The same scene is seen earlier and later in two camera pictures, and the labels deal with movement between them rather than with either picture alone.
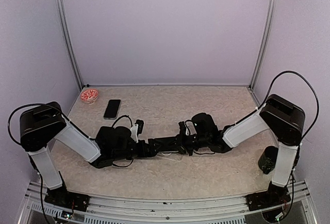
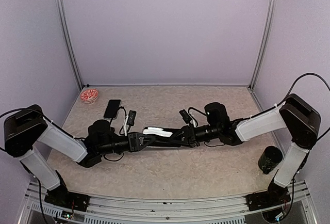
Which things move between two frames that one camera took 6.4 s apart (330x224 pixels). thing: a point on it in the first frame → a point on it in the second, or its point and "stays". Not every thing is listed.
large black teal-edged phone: [112, 109] stays
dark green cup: [267, 159] stays
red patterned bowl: [88, 96] stays
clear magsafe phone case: [175, 155] → [156, 130]
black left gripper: [144, 154] → [134, 143]
